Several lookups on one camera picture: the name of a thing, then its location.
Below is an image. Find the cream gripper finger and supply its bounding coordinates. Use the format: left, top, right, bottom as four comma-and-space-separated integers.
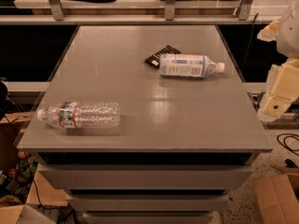
257, 19, 280, 42
260, 59, 299, 116

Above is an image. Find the clear ribbed water bottle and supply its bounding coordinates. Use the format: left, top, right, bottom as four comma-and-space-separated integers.
36, 102, 121, 129

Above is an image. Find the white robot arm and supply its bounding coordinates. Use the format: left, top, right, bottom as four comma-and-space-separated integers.
257, 0, 299, 122

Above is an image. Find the white labelled water bottle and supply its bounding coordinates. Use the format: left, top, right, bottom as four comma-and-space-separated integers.
160, 53, 225, 78

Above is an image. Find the cardboard box right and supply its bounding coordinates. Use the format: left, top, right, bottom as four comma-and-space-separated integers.
253, 167, 299, 224

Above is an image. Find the cardboard box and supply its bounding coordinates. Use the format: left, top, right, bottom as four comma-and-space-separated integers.
253, 167, 299, 224
0, 171, 68, 224

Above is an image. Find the grey drawer cabinet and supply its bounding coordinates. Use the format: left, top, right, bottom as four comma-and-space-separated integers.
19, 25, 272, 224

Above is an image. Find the black flat packet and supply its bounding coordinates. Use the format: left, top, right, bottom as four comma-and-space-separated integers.
145, 45, 180, 69

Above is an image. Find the white shelf with metal brackets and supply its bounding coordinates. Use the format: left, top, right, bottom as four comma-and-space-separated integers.
0, 0, 293, 25

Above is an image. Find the cardboard box left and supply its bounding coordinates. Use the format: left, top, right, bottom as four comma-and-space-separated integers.
0, 171, 68, 224

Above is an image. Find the black cable on floor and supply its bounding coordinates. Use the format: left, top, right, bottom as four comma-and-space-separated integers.
276, 133, 299, 157

